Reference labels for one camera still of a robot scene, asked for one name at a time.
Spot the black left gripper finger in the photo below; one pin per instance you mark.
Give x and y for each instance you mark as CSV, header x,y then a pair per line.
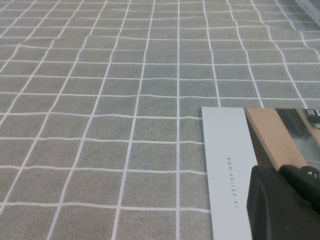
x,y
280,205

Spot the AgileX robot photo brochure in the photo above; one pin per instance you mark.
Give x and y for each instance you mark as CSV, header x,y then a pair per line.
x,y
225,140

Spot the grey white-checked tablecloth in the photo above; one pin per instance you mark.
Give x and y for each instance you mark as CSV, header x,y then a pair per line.
x,y
100,125

